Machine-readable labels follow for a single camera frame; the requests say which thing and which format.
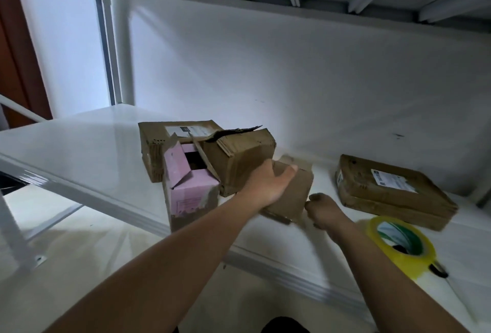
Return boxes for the person's right hand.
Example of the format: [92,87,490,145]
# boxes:
[304,192,355,232]

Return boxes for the person's left hand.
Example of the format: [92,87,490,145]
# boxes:
[236,159,299,211]

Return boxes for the small cardboard box red label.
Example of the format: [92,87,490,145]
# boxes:
[261,154,315,225]

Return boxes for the corrugated cardboard box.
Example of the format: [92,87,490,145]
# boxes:
[201,125,277,197]

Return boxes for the pink carton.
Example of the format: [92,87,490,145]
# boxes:
[161,134,222,232]

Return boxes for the yellow tape roll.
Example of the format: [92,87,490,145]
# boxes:
[366,215,437,280]

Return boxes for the long cardboard box white label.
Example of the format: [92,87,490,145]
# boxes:
[138,119,224,183]

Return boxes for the black handled scissors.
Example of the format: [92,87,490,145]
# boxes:
[427,260,454,280]

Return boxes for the person's right forearm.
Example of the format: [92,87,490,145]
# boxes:
[330,217,471,333]

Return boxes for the person's left forearm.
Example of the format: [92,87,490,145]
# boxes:
[46,191,262,333]

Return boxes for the person's black trousers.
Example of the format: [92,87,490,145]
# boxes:
[261,316,311,333]

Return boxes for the white metal shelf rack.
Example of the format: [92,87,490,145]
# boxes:
[0,0,491,333]

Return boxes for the perforated white metal rack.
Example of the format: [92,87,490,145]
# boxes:
[0,91,85,269]

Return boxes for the red-brown door frame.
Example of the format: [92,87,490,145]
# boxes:
[0,0,53,129]

